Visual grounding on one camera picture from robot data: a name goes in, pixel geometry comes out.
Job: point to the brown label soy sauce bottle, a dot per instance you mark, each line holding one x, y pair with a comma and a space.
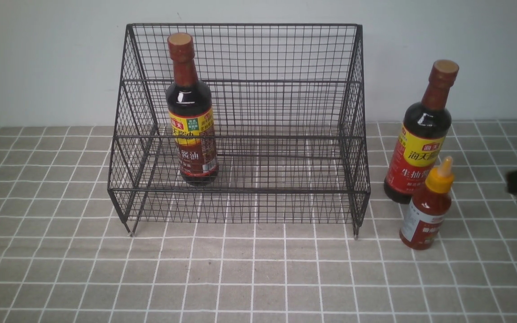
190, 109

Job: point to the red label soy sauce bottle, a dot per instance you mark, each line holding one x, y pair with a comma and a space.
424, 129

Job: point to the black wire mesh shelf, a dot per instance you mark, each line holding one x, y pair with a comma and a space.
289, 118

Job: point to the grey checkered tablecloth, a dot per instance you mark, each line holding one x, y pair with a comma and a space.
65, 257

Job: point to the red ketchup squeeze bottle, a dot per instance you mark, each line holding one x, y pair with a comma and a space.
427, 208

